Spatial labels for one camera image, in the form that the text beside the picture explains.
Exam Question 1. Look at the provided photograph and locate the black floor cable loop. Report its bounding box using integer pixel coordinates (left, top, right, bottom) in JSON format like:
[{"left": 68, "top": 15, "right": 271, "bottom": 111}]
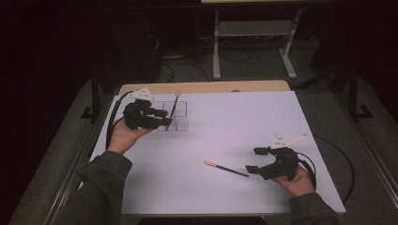
[{"left": 313, "top": 135, "right": 357, "bottom": 204}]

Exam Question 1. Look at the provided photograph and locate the right hand-held gripper cable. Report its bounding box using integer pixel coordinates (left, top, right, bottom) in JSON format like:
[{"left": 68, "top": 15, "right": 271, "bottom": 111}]
[{"left": 297, "top": 152, "right": 317, "bottom": 190}]

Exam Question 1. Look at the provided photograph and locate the left hand-held gripper cable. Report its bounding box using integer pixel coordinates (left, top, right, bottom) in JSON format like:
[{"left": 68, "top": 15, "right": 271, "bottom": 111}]
[{"left": 105, "top": 91, "right": 134, "bottom": 151}]

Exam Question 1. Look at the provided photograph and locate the black metal stand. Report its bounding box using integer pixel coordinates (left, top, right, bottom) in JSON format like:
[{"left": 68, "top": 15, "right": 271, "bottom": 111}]
[
  {"left": 346, "top": 67, "right": 375, "bottom": 122},
  {"left": 80, "top": 69, "right": 102, "bottom": 124}
]

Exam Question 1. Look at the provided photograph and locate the white metal stand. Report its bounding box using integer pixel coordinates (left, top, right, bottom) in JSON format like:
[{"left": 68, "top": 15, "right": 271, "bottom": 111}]
[{"left": 211, "top": 8, "right": 303, "bottom": 81}]

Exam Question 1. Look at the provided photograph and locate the clear acrylic organizer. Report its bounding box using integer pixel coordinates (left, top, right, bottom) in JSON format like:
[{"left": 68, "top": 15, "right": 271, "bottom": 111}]
[{"left": 149, "top": 100, "right": 190, "bottom": 132}]

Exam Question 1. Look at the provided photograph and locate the tangle of floor cables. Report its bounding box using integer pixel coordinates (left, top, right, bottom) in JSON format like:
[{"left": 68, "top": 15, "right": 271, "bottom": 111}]
[{"left": 146, "top": 34, "right": 210, "bottom": 83}]

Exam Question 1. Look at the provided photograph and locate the black pencil with orange end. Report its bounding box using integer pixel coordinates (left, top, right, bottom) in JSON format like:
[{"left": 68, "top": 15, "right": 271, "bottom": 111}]
[{"left": 204, "top": 160, "right": 251, "bottom": 178}]

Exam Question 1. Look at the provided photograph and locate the hand-held gripper cable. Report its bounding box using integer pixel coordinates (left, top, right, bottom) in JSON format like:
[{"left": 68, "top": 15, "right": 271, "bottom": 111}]
[
  {"left": 105, "top": 91, "right": 134, "bottom": 151},
  {"left": 297, "top": 152, "right": 317, "bottom": 190}
]

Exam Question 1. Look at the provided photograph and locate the aluminium rail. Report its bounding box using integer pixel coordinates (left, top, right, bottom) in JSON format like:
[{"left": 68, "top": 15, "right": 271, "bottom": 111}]
[
  {"left": 43, "top": 93, "right": 115, "bottom": 225},
  {"left": 332, "top": 92, "right": 398, "bottom": 201}
]

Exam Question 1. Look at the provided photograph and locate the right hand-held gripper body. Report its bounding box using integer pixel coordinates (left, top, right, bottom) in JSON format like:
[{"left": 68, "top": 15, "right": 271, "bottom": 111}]
[{"left": 258, "top": 133, "right": 309, "bottom": 182}]

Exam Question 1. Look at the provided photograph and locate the black-handled makeup brush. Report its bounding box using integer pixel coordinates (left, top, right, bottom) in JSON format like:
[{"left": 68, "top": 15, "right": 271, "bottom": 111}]
[{"left": 165, "top": 90, "right": 182, "bottom": 131}]

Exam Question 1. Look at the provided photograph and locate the person's left hand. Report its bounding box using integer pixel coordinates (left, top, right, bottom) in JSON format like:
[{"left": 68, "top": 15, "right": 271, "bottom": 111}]
[{"left": 106, "top": 116, "right": 154, "bottom": 156}]

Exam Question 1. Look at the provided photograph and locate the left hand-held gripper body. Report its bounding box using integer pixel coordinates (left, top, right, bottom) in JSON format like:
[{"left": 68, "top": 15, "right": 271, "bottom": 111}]
[{"left": 122, "top": 87, "right": 161, "bottom": 130}]

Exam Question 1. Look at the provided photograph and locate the person's right hand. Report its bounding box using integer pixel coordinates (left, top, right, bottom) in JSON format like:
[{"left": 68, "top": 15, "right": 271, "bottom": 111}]
[{"left": 271, "top": 165, "right": 316, "bottom": 199}]

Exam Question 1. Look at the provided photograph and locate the wooden table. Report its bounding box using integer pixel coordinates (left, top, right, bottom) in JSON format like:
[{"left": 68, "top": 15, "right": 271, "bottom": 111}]
[{"left": 118, "top": 80, "right": 291, "bottom": 97}]

